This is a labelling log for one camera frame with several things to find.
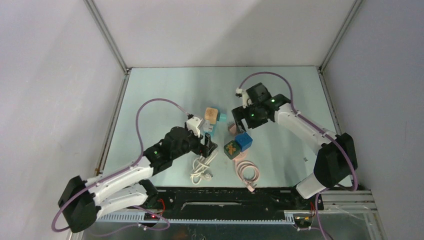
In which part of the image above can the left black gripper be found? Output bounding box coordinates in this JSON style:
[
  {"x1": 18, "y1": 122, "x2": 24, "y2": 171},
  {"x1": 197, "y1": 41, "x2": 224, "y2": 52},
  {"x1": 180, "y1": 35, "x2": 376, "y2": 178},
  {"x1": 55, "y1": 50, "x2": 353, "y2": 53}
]
[{"x1": 171, "y1": 125, "x2": 217, "y2": 160}]

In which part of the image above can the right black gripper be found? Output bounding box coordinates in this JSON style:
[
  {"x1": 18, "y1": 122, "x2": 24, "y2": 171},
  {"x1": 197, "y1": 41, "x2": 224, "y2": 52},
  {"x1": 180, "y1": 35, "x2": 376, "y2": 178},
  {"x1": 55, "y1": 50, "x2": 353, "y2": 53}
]
[{"x1": 232, "y1": 102, "x2": 268, "y2": 134}]

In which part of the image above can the pink brown plug adapter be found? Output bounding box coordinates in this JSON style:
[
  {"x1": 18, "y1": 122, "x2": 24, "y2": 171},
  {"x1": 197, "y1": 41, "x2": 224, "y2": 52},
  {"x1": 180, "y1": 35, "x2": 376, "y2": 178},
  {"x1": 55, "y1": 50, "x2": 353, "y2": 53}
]
[{"x1": 228, "y1": 123, "x2": 237, "y2": 136}]

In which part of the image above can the teal plug adapter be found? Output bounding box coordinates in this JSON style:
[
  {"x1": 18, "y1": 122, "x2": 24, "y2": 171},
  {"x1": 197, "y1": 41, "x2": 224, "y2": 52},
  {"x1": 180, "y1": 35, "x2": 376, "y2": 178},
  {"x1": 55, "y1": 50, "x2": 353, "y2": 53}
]
[{"x1": 217, "y1": 113, "x2": 227, "y2": 122}]

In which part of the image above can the teal power strip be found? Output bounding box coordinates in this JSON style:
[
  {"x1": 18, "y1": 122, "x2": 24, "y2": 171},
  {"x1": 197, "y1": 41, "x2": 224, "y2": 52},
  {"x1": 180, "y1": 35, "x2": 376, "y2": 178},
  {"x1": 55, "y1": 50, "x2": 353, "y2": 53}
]
[{"x1": 202, "y1": 118, "x2": 218, "y2": 137}]

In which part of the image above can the blue cube socket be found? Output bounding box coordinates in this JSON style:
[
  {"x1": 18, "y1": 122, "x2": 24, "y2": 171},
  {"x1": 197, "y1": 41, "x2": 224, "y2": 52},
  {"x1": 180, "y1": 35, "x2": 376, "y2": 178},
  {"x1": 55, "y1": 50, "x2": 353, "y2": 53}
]
[{"x1": 234, "y1": 132, "x2": 253, "y2": 152}]

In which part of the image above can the dark green cube socket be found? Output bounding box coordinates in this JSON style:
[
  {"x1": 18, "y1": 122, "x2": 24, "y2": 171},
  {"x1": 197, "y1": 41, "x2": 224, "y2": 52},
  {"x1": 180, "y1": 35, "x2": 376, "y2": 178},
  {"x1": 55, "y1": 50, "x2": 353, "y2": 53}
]
[{"x1": 223, "y1": 140, "x2": 241, "y2": 160}]

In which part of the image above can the beige cube adapter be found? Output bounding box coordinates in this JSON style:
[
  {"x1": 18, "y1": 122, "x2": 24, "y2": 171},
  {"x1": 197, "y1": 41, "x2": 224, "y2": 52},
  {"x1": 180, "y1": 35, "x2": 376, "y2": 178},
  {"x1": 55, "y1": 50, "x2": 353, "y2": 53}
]
[{"x1": 204, "y1": 107, "x2": 219, "y2": 125}]

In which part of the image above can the pink round power strip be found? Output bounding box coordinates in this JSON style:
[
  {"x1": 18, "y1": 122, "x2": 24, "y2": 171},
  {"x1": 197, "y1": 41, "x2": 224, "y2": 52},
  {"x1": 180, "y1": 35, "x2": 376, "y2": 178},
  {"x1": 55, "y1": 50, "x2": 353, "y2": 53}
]
[{"x1": 232, "y1": 149, "x2": 249, "y2": 162}]

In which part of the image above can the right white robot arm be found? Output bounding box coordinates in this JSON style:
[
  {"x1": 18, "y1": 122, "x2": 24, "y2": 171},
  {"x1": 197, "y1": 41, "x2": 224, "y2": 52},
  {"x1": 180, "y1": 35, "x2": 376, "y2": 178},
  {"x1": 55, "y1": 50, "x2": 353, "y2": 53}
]
[{"x1": 231, "y1": 83, "x2": 358, "y2": 209}]

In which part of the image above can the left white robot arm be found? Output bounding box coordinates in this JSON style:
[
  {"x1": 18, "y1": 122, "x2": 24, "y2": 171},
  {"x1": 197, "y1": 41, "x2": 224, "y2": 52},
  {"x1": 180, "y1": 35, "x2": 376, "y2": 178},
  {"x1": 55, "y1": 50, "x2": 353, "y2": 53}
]
[{"x1": 58, "y1": 126, "x2": 218, "y2": 233}]

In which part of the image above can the white power strip cable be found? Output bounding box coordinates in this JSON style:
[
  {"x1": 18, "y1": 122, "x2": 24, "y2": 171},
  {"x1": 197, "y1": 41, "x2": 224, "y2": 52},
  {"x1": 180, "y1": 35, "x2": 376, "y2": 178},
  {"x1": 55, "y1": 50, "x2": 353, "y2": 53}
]
[{"x1": 190, "y1": 150, "x2": 219, "y2": 186}]

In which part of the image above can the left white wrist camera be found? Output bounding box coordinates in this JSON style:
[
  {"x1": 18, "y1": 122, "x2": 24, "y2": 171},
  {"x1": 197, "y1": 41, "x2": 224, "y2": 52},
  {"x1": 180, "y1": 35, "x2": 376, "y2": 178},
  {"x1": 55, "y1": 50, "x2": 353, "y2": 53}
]
[{"x1": 185, "y1": 114, "x2": 205, "y2": 138}]

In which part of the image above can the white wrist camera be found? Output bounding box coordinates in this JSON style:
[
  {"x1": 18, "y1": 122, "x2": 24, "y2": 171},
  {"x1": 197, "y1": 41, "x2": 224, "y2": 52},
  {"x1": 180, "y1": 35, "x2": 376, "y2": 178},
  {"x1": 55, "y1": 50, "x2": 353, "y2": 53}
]
[
  {"x1": 235, "y1": 88, "x2": 252, "y2": 109},
  {"x1": 185, "y1": 114, "x2": 205, "y2": 138}
]

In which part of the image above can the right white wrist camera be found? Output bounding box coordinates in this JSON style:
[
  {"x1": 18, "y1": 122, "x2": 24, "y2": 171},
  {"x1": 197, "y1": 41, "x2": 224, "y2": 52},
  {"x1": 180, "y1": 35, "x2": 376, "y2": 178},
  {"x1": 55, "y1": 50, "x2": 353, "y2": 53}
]
[{"x1": 235, "y1": 88, "x2": 252, "y2": 109}]

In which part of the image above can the pink coiled cable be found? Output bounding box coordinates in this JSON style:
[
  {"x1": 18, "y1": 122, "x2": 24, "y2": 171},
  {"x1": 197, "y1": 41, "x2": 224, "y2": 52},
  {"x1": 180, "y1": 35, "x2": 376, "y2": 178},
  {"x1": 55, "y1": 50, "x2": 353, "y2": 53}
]
[{"x1": 234, "y1": 160, "x2": 262, "y2": 193}]

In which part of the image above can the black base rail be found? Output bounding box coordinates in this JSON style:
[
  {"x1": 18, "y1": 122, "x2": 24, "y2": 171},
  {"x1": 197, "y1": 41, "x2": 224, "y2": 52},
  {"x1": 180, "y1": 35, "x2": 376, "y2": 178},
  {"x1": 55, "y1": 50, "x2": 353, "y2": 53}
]
[{"x1": 143, "y1": 187, "x2": 324, "y2": 220}]

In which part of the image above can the grey cable duct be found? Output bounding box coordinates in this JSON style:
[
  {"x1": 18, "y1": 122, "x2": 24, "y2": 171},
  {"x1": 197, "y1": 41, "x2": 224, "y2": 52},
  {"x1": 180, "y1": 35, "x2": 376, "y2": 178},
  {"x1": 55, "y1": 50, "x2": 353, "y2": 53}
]
[{"x1": 96, "y1": 211, "x2": 312, "y2": 225}]

